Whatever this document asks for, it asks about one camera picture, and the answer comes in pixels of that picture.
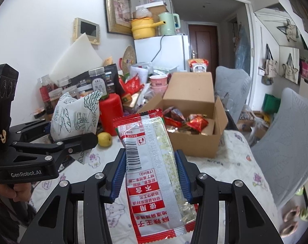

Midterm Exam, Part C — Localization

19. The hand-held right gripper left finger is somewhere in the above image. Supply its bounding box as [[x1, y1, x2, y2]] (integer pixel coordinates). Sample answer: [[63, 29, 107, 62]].
[[24, 148, 127, 244]]

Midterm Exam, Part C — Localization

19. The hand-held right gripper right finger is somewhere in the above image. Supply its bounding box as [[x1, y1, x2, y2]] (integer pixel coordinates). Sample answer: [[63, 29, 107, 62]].
[[175, 149, 284, 244]]

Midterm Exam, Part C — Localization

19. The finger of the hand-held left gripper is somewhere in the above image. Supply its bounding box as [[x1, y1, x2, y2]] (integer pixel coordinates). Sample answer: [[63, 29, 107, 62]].
[[9, 120, 53, 143], [13, 132, 98, 162]]

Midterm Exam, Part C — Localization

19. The white bread-print snack packet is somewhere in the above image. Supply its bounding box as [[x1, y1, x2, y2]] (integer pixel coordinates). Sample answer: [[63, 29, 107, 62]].
[[50, 91, 103, 164]]

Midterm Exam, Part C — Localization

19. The brown cardboard box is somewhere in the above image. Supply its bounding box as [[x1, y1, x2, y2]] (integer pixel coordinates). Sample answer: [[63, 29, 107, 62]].
[[139, 72, 229, 158]]

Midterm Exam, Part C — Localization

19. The red white strip snack packet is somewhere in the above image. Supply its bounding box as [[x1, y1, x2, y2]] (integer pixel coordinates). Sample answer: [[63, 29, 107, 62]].
[[113, 108, 197, 244]]

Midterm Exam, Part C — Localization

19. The red gold snack packet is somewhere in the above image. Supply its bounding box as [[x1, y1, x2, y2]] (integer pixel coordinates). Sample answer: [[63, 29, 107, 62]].
[[186, 115, 209, 133]]

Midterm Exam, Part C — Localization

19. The red snack packet yellow print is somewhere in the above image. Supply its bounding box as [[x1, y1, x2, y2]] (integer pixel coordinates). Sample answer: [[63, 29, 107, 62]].
[[163, 109, 185, 128]]

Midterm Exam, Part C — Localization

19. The person's left hand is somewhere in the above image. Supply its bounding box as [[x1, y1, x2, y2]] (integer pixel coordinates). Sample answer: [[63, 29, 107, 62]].
[[13, 182, 33, 204]]

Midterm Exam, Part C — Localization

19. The yellow apple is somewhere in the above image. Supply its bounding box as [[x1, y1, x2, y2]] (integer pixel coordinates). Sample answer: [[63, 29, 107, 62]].
[[97, 132, 113, 147]]

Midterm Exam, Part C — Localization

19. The cluster of clear food jars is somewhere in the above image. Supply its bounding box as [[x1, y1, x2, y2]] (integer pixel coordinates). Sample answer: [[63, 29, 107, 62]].
[[33, 67, 111, 121]]

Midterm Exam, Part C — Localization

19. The red thermos bottle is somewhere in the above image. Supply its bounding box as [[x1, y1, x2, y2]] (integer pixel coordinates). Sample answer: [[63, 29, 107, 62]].
[[99, 94, 124, 136]]

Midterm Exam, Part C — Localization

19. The printed quilted tablecloth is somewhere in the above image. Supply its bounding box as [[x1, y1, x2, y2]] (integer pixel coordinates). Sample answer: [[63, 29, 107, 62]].
[[32, 130, 279, 244]]

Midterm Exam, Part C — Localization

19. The black snack bag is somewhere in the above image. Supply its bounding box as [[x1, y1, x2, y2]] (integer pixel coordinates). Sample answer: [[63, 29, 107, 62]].
[[67, 63, 124, 97]]

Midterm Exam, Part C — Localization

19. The red foil pouch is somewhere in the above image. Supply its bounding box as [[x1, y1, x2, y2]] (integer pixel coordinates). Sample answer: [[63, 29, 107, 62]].
[[123, 76, 143, 96]]

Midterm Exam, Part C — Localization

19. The plastic bag of goods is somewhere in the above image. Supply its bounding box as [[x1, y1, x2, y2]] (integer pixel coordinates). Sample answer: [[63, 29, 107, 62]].
[[237, 104, 269, 145]]

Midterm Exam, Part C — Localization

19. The white cutting board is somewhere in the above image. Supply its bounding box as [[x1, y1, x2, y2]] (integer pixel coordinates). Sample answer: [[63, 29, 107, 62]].
[[51, 33, 103, 82]]

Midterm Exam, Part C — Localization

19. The pink paper cup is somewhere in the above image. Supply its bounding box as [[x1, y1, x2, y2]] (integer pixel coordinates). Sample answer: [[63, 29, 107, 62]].
[[151, 84, 168, 96], [149, 75, 168, 87]]

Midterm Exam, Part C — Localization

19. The white printed paper sheet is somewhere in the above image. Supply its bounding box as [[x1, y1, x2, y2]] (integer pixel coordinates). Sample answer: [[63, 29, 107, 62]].
[[130, 65, 149, 84]]

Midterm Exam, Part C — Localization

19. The round woven trivet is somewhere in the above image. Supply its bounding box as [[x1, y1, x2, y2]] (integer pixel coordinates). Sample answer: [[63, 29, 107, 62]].
[[122, 45, 136, 74]]

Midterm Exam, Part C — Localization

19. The grey covered chair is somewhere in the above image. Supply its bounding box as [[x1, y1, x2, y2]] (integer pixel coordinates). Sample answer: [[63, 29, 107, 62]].
[[251, 88, 308, 209], [215, 66, 253, 108]]

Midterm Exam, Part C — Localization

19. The green bag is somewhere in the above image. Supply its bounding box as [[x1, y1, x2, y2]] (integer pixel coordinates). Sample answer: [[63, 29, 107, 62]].
[[262, 94, 282, 114]]

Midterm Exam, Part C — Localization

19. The pink plush slipper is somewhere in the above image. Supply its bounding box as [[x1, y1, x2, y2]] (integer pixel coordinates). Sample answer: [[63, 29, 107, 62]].
[[282, 201, 300, 221], [280, 220, 298, 236]]

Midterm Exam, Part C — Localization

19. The red snack bag white clip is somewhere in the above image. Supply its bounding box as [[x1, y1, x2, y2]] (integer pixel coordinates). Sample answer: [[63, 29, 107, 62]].
[[187, 59, 210, 73]]

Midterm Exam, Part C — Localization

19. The white fridge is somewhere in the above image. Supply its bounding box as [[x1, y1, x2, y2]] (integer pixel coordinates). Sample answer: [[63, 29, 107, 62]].
[[134, 34, 190, 72]]

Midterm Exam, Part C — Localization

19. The yellow enamel pot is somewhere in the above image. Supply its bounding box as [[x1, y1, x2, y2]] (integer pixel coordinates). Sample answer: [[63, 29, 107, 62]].
[[130, 17, 164, 40]]

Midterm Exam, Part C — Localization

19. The brown door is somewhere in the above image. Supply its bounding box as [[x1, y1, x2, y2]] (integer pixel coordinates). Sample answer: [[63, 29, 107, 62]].
[[189, 24, 219, 68]]

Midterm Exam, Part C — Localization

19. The cream printed tote bag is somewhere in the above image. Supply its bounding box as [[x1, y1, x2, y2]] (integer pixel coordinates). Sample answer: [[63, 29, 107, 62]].
[[282, 47, 300, 84], [261, 44, 278, 85]]

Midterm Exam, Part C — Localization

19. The gold framed picture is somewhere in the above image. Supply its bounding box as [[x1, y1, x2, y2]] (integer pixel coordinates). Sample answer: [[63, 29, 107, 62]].
[[104, 0, 133, 35]]

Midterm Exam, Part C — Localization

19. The clear plastic bag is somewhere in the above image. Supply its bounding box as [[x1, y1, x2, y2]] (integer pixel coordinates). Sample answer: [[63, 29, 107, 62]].
[[137, 7, 152, 19]]

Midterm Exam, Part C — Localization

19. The green electric kettle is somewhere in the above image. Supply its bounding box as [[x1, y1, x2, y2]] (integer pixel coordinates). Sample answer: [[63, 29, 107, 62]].
[[158, 12, 180, 36]]

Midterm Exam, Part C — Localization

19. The brown cardboard carton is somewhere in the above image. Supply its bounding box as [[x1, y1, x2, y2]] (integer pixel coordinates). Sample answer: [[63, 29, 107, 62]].
[[136, 1, 170, 18]]

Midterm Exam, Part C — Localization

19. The star shaped canvas bag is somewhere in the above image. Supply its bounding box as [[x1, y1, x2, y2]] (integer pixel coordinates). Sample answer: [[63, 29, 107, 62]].
[[276, 19, 301, 42]]

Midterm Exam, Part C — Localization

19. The cream wall intercom panel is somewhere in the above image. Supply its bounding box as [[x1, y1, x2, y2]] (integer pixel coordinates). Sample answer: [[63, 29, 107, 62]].
[[73, 18, 101, 45]]

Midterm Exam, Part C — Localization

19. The black power cable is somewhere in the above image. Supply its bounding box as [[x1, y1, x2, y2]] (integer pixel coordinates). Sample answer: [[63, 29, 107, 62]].
[[151, 36, 167, 63]]

